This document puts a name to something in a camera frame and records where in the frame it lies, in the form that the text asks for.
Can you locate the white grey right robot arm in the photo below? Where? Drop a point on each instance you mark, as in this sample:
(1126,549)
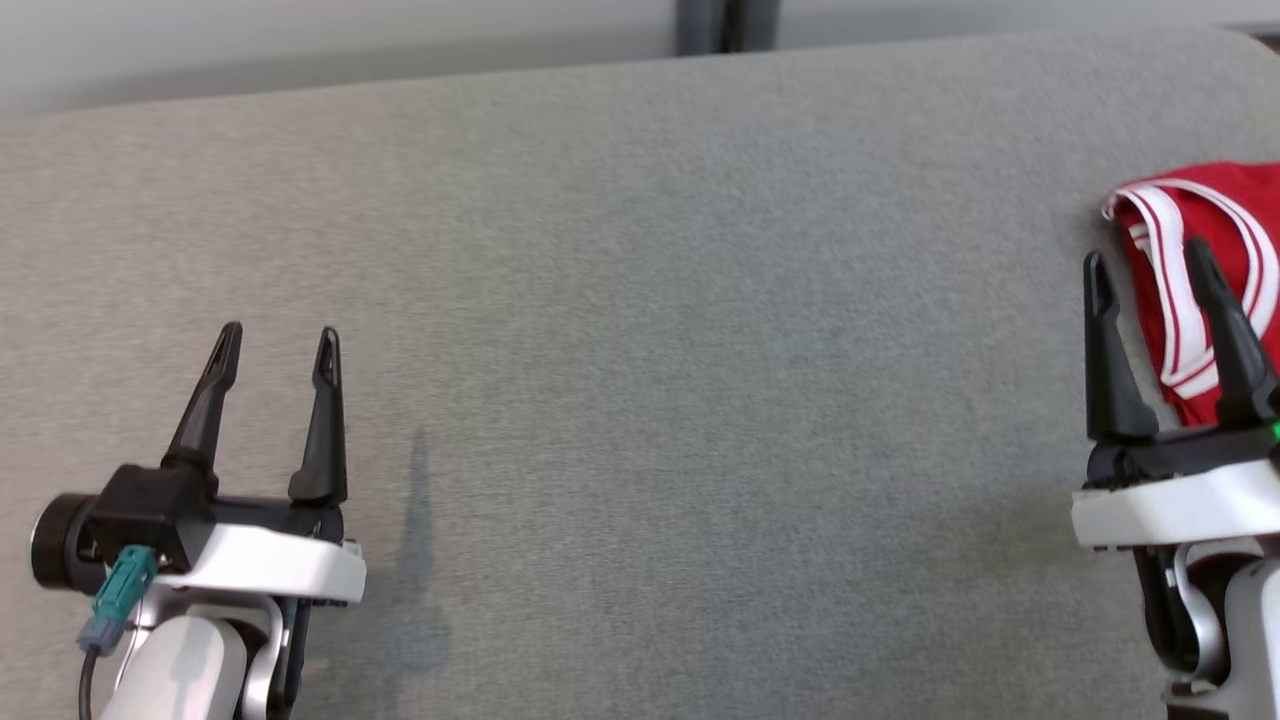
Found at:
(1250,620)

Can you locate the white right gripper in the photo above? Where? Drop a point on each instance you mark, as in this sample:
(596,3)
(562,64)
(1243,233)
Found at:
(1180,500)

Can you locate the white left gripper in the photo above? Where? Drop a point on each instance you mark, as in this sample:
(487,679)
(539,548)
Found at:
(270,565)

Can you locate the red white basketball jersey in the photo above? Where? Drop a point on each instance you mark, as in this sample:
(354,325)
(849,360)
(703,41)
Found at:
(1235,195)

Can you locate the grey double partition post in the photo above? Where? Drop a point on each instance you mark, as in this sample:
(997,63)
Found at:
(725,25)

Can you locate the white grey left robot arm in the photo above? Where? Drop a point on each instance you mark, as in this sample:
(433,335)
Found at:
(190,670)

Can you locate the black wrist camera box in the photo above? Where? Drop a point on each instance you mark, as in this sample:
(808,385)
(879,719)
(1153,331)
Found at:
(140,510)

